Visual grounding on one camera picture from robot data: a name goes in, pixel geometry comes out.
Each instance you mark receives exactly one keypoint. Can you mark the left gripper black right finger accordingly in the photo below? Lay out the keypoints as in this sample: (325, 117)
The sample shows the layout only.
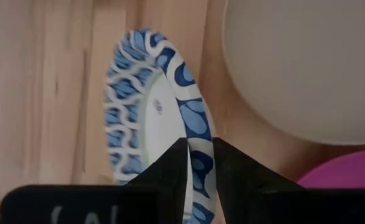
(279, 205)

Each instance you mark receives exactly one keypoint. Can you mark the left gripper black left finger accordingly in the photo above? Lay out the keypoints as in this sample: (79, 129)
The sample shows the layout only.
(123, 205)

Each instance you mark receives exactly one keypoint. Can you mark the blue patterned paper plate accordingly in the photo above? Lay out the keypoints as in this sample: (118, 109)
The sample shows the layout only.
(160, 124)

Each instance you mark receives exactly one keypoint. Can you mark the beige plastic plate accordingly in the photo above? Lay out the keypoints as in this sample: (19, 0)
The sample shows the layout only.
(310, 62)

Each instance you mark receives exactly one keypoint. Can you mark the pink plastic plate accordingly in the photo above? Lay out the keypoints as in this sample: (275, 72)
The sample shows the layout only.
(350, 171)

